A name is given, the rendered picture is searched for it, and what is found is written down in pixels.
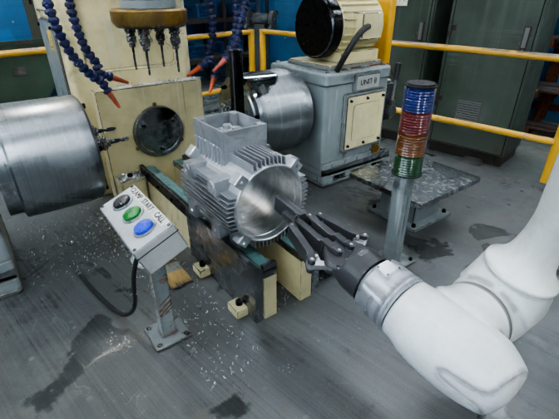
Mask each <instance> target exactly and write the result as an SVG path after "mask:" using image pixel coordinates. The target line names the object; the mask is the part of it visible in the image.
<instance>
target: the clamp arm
mask: <svg viewBox="0 0 559 419"><path fill-rule="evenodd" d="M228 56H229V70H230V99H231V110H232V111H238V112H240V113H243V114H245V96H244V76H243V57H242V49H239V48H234V49H229V50H228Z"/></svg>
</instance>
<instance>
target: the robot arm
mask: <svg viewBox="0 0 559 419"><path fill-rule="evenodd" d="M275 211H277V212H278V213H279V214H280V215H281V216H282V219H283V220H284V221H285V222H286V223H287V224H288V225H289V226H288V233H287V237H288V238H289V240H290V242H291V243H292V245H293V246H294V247H295V249H296V250H297V252H298V253H299V255H300V257H301V258H302V260H303V261H304V262H305V267H306V272H307V273H308V274H312V273H313V272H314V270H315V269H321V270H324V271H325V273H327V274H330V275H332V276H334V277H335V278H336V279H337V281H338V283H339V285H340V286H341V287H342V288H343V289H344V290H345V291H346V292H347V293H349V294H350V295H351V296H352V297H353V298H354V302H355V305H356V307H357V308H358V309H359V310H360V311H361V312H362V313H363V314H364V315H365V316H366V317H367V318H369V319H370V320H371V321H372V322H373V323H374V324H375V325H376V327H377V328H378V329H380V330H382V331H383V332H384V333H385V334H386V335H387V337H388V338H389V339H390V341H391V342H392V344H393V345H394V347H395V349H396V350H397V351H398V353H399V354H400V355H401V356H402V357H403V358H404V359H405V361H406V362H407V363H408V364H409V365H410V366H411V367H413V368H414V369H415V370H416V371H417V372H418V373H419V374H420V375H421V376H422V377H424V378H425V379H426V380H427V381H428V382H430V383H431V384H432V385H433V386H435V387H436V388H437V389H438V390H439V391H440V392H442V393H443V394H445V395H446V396H448V397H449V398H451V399H452V400H454V401H455V402H456V403H458V404H460V405H461V406H463V407H466V408H467V409H468V410H470V411H472V412H475V413H477V414H479V415H486V414H489V413H493V412H495V411H497V410H499V409H501V408H503V407H504V406H506V405H507V404H508V403H509V402H510V401H511V400H512V399H513V398H514V397H515V396H516V395H517V393H518V391H519V390H520V389H521V387H522V385H523V384H524V382H525V381H526V380H527V377H528V369H527V366H526V364H525V362H524V361H523V359H522V357H521V355H520V353H519V352H518V350H517V349H516V348H515V346H514V345H513V342H515V341H516V340H517V339H519V338H520V337H521V336H522V335H523V334H525V333H526V332H527V331H528V330H530V329H531V328H532V327H533V326H535V325H536V324H537V323H539V322H540V321H541V320H542V319H543V318H544V317H545V315H546V314H547V312H548V310H549V308H550V306H551V305H552V302H553V300H554V299H555V297H556V296H557V295H558V294H559V281H558V279H557V268H558V266H559V152H558V155H557V158H556V161H555V163H554V166H553V167H552V171H551V174H550V176H549V178H548V181H547V184H546V187H545V189H544V191H543V193H542V197H541V199H540V202H539V204H538V206H537V209H536V211H535V212H534V214H533V216H532V217H531V219H530V220H529V222H528V223H527V225H526V226H525V227H524V229H523V230H522V231H521V232H520V233H519V235H518V236H517V237H516V238H514V239H513V240H512V241H511V242H509V243H507V244H492V245H490V246H489V247H488V248H487V249H486V250H485V251H484V252H483V253H482V254H481V255H480V256H479V257H478V258H477V259H476V260H474V261H473V262H472V263H471V264H470V265H469V266H468V267H467V268H465V269H464V270H463V271H462V272H461V273H460V278H458V279H457V280H456V281H455V282H454V283H453V284H452V285H449V286H438V287H436V288H434V287H432V286H430V285H429V284H427V283H425V282H424V281H423V280H422V279H421V278H419V277H418V276H416V275H415V274H413V273H412V272H411V271H409V270H408V269H406V268H405V267H404V266H402V265H401V264H400V263H399V262H398V261H396V260H393V259H390V260H387V259H386V258H385V257H383V256H382V255H381V254H379V253H378V252H376V251H375V250H374V249H372V248H370V247H366V243H367V240H368V236H369V235H368V234H367V233H364V232H361V231H357V230H355V229H352V228H350V227H349V226H348V225H346V224H343V223H341V222H339V221H338V220H336V219H333V218H331V217H329V216H328V215H326V214H324V213H322V212H317V214H311V213H307V212H306V211H305V210H304V209H302V208H301V207H299V206H296V205H295V204H294V203H292V202H291V201H290V200H288V199H287V198H286V197H285V196H284V195H277V196H275ZM322 220H323V221H324V222H322ZM312 248H313V249H312ZM314 250H315V251H317V253H318V254H315V253H314ZM319 257H320V258H321V259H322V260H320V259H319Z"/></svg>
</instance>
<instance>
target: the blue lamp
mask: <svg viewBox="0 0 559 419"><path fill-rule="evenodd" d="M436 92H437V87H436V88H435V89H432V90H418V89H412V88H408V87H406V86H405V88H404V94H403V104H402V110H403V111H406V112H409V113H414V114H428V113H431V112H433V106H434V101H435V97H436Z"/></svg>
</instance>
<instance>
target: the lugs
mask: <svg viewBox="0 0 559 419"><path fill-rule="evenodd" d="M185 154H186V155H188V156H189V157H190V158H191V159H192V158H196V157H198V155H199V154H200V150H199V148H197V147H196V146H194V145H192V144H190V146H189V147H188V149H187V150H186V152H185ZM286 165H288V166H289V167H290V168H291V169H293V170H294V171H295V172H296V173H298V172H299V170H300V168H301V167H302V164H301V163H300V162H298V161H297V160H296V159H295V158H293V157H291V156H289V158H288V159H287V161H286ZM248 181H249V180H248V179H247V178H246V177H245V176H243V175H242V174H241V173H239V172H237V171H236V172H235V173H234V174H233V175H232V176H231V178H230V180H229V183H230V184H231V185H233V186H234V187H235V188H236V189H238V190H240V191H242V190H243V188H244V186H245V185H246V183H247V182H248ZM232 240H233V241H235V242H236V243H237V244H238V245H239V246H241V247H243V248H246V247H247V245H248V244H249V243H250V241H251V240H250V239H247V238H246V237H245V236H244V235H241V234H240V233H237V234H235V236H234V237H233V239H232Z"/></svg>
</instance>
